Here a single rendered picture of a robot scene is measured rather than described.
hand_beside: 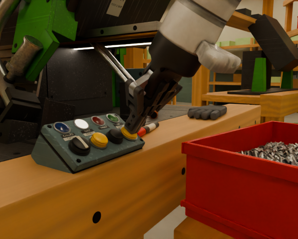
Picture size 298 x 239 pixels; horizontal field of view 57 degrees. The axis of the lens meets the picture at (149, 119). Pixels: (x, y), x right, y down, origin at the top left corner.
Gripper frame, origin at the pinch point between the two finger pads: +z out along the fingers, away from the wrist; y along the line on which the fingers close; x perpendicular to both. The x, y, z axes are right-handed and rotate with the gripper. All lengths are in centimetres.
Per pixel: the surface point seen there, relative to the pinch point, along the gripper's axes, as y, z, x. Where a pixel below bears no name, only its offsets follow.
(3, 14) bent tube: 0.5, 3.3, -40.0
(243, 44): -879, 39, -244
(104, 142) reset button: 7.1, 1.6, 1.0
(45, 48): 0.2, 1.9, -24.4
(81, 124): 7.3, 2.3, -3.7
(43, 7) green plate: -2.3, -3.0, -32.1
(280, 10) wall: -921, -95, -223
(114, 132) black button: 3.9, 1.5, -0.2
